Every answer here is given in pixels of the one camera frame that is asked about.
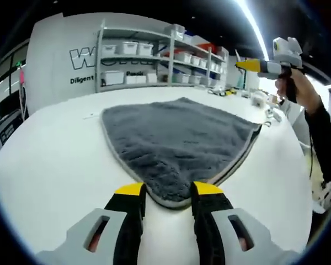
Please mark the grey towel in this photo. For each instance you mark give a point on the grey towel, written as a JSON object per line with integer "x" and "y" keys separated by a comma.
{"x": 176, "y": 138}

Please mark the person's right hand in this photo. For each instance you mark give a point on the person's right hand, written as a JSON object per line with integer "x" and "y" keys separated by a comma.
{"x": 306, "y": 94}

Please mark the yellow and black tool clutter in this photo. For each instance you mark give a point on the yellow and black tool clutter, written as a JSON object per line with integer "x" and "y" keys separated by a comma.
{"x": 223, "y": 92}

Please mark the ceiling light strip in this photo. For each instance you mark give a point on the ceiling light strip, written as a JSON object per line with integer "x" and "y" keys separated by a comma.
{"x": 255, "y": 25}

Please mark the grey metal storage shelf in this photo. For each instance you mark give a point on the grey metal storage shelf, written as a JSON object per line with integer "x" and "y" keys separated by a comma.
{"x": 171, "y": 55}

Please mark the row of white storage bins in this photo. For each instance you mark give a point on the row of white storage bins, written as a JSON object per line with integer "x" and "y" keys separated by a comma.
{"x": 129, "y": 48}

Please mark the cabinet with black front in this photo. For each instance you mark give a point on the cabinet with black front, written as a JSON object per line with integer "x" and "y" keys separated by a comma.
{"x": 7, "y": 133}

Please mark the pink hanging tag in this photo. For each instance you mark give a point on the pink hanging tag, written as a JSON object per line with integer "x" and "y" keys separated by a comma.
{"x": 22, "y": 77}

